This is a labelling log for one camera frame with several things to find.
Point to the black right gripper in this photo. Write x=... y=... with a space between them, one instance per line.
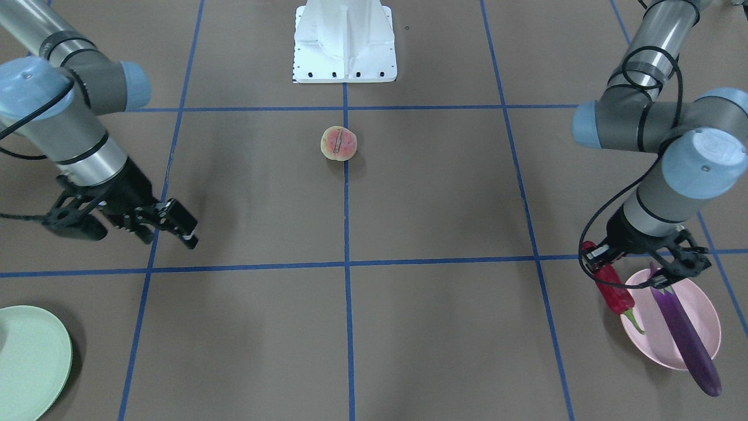
x=132 y=188

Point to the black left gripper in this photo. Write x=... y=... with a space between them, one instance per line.
x=632 y=234

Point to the red chili pepper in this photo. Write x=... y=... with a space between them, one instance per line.
x=619 y=300

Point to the purple eggplant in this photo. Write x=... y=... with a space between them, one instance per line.
x=694 y=354

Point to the pink yellow peach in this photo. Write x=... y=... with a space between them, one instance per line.
x=338 y=144

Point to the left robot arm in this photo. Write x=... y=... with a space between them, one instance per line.
x=700 y=148

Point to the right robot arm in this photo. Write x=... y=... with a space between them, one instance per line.
x=54 y=98

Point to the pink plate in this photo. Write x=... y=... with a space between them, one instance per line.
x=656 y=341

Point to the green plate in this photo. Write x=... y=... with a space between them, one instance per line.
x=36 y=361

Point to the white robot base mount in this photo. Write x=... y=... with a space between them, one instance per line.
x=344 y=42

